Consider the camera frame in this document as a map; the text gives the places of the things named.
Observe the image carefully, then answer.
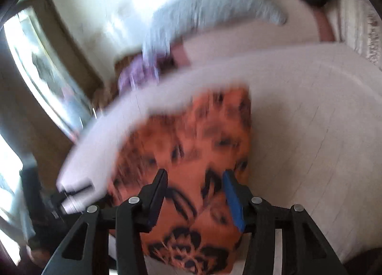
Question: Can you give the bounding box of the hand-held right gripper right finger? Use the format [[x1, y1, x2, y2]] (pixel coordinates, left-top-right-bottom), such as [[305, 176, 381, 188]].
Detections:
[[222, 170, 350, 275]]

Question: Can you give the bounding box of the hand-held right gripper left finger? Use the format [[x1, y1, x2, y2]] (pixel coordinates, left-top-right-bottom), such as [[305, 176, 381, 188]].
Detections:
[[42, 168, 168, 275]]

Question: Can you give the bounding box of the orange black patterned garment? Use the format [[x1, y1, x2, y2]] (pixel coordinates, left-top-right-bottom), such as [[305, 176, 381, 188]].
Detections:
[[107, 84, 253, 274]]

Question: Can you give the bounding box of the pink bed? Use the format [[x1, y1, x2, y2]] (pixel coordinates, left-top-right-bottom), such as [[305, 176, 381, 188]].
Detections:
[[57, 32, 382, 275]]

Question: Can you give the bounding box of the purple printed cloth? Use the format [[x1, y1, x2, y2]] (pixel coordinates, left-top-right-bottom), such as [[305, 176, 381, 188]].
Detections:
[[118, 53, 174, 91]]

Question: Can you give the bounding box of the window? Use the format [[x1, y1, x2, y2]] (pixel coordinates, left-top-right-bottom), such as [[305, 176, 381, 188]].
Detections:
[[0, 0, 96, 144]]

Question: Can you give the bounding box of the grey quilted pillow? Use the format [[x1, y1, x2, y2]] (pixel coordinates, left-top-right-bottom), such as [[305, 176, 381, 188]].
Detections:
[[143, 0, 288, 61]]

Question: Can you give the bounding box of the striped beige rug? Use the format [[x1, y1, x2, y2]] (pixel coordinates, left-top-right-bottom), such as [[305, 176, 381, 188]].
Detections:
[[337, 0, 382, 73]]

